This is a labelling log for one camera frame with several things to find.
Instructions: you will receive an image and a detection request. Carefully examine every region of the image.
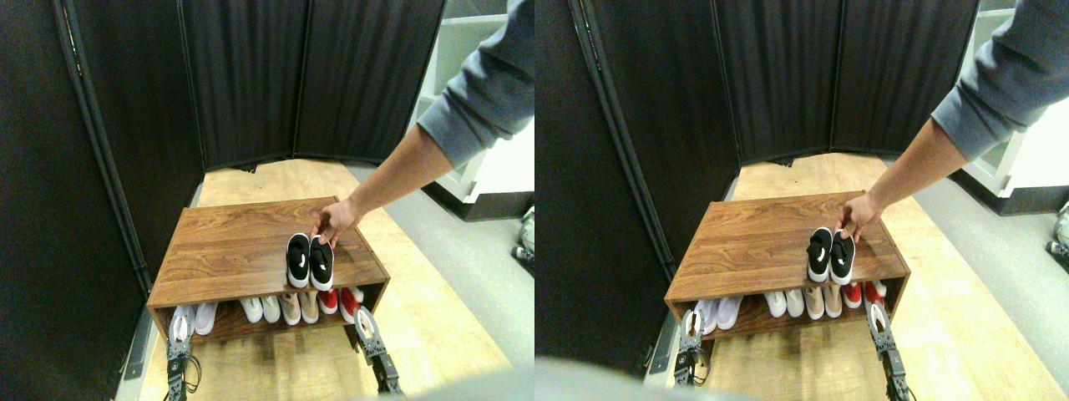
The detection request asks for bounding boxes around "black shoe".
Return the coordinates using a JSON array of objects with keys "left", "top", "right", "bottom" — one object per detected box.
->
[
  {"left": 286, "top": 233, "right": 312, "bottom": 289},
  {"left": 309, "top": 236, "right": 335, "bottom": 292},
  {"left": 829, "top": 231, "right": 856, "bottom": 286},
  {"left": 806, "top": 227, "right": 833, "bottom": 283}
]

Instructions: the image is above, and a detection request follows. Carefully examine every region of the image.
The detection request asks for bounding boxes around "person's hand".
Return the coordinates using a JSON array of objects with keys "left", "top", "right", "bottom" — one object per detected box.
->
[
  {"left": 312, "top": 199, "right": 362, "bottom": 250},
  {"left": 835, "top": 192, "right": 884, "bottom": 244}
]

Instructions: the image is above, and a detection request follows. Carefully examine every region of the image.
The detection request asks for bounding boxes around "dark curtain stand foot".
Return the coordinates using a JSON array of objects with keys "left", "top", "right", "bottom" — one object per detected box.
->
[
  {"left": 124, "top": 334, "right": 147, "bottom": 378},
  {"left": 649, "top": 334, "right": 672, "bottom": 373}
]

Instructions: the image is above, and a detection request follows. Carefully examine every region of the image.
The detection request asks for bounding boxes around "brown shoe rack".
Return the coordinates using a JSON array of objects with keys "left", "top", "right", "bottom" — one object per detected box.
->
[
  {"left": 664, "top": 190, "right": 911, "bottom": 367},
  {"left": 147, "top": 195, "right": 391, "bottom": 352}
]

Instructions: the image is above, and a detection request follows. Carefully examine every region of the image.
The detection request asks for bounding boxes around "grey and black object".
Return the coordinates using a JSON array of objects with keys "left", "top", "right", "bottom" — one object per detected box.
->
[
  {"left": 512, "top": 206, "right": 535, "bottom": 272},
  {"left": 1046, "top": 200, "right": 1069, "bottom": 272}
]

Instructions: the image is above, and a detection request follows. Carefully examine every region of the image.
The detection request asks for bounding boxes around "black curtain stand pole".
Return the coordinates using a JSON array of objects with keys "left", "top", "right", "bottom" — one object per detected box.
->
[
  {"left": 50, "top": 0, "right": 153, "bottom": 292},
  {"left": 566, "top": 0, "right": 676, "bottom": 285}
]

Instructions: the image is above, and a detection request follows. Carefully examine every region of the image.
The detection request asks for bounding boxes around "white shelf unit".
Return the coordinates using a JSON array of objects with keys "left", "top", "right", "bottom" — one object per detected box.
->
[
  {"left": 948, "top": 0, "right": 1069, "bottom": 198},
  {"left": 413, "top": 0, "right": 535, "bottom": 204}
]

